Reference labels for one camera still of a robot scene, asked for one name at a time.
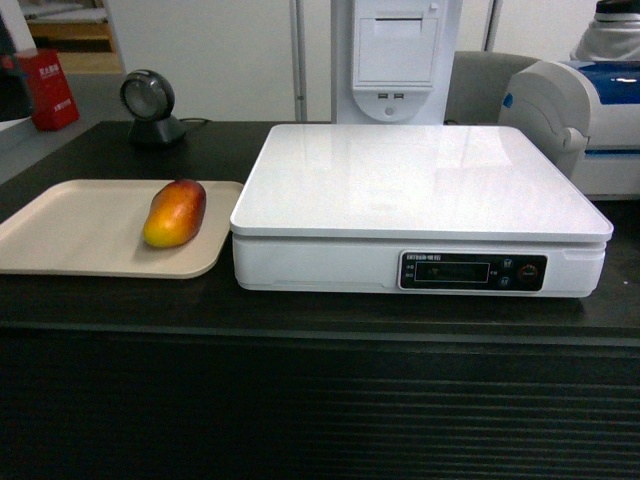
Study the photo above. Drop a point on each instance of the dark red mango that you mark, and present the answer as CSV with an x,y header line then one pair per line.
x,y
175,215

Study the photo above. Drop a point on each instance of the white checkout scale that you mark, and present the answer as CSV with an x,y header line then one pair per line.
x,y
446,210

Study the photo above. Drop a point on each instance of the dark checkout counter cabinet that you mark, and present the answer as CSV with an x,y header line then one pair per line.
x,y
109,378

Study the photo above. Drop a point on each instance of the white receipt printer kiosk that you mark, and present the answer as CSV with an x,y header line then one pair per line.
x,y
391,61

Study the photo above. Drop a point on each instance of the grey chair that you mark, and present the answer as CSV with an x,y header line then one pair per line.
x,y
478,83

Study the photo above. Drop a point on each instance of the black barcode scanner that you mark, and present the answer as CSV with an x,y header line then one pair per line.
x,y
150,100

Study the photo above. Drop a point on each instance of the beige plastic tray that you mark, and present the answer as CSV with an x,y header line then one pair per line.
x,y
94,228

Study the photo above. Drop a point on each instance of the white blue label printer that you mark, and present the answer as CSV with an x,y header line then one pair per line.
x,y
584,117

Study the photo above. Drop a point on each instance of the red box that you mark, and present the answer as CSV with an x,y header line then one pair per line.
x,y
54,104

